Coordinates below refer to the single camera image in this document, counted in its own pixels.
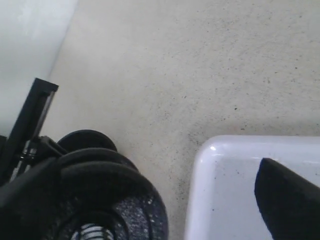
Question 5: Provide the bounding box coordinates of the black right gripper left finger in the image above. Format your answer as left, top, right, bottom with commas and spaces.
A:
0, 158, 73, 240

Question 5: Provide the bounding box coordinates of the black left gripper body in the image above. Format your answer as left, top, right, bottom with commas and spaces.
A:
0, 136, 68, 183

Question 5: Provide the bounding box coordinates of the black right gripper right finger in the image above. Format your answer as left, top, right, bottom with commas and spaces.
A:
254, 158, 320, 240

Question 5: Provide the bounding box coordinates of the chrome dumbbell bar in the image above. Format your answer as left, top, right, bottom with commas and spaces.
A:
71, 223, 115, 240

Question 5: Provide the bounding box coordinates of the black weight plate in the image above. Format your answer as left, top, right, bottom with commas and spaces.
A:
42, 161, 170, 240
57, 147, 139, 173
57, 129, 118, 152

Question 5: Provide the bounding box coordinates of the white rectangular tray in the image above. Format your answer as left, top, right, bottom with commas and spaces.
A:
184, 135, 320, 240

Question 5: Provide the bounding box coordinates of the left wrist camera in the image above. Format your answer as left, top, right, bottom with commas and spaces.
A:
4, 77, 60, 181

